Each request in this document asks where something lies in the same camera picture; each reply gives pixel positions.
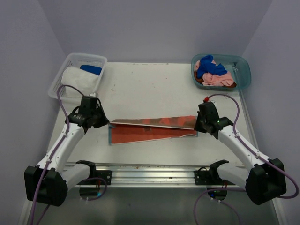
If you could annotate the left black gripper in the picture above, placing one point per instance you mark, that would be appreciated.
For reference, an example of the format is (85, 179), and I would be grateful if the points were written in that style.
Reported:
(104, 120)

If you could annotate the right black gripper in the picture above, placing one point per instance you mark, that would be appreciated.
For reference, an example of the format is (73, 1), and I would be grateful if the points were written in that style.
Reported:
(197, 126)

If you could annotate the orange brown patterned towel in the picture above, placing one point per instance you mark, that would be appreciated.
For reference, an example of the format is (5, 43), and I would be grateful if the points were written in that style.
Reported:
(122, 131)

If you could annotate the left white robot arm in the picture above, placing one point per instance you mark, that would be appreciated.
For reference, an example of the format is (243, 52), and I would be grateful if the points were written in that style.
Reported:
(56, 158)

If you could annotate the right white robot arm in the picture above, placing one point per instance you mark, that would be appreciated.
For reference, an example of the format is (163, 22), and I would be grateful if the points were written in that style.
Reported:
(262, 177)

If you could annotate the white rolled towel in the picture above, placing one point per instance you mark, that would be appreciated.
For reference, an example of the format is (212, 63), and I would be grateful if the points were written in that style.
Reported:
(84, 81)

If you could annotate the dark red towel in tub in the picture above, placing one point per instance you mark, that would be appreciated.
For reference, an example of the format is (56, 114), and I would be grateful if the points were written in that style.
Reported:
(225, 83)

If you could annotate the blue rolled towel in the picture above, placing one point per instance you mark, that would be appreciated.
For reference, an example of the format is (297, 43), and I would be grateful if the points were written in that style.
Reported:
(91, 69)

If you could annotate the pink crumpled towel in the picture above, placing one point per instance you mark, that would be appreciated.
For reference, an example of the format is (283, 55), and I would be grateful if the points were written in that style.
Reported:
(209, 77)

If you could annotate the blue crumpled towel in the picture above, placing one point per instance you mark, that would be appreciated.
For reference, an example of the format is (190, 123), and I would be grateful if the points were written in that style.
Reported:
(207, 65)

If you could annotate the white plastic mesh basket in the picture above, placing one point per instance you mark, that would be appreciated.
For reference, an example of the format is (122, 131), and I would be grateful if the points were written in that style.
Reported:
(75, 60)

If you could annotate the teal plastic tub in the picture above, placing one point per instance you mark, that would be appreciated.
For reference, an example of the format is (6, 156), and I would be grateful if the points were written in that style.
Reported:
(236, 65)

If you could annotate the aluminium mounting rail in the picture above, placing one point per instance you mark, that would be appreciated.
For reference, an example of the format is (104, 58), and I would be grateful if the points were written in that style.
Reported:
(152, 174)

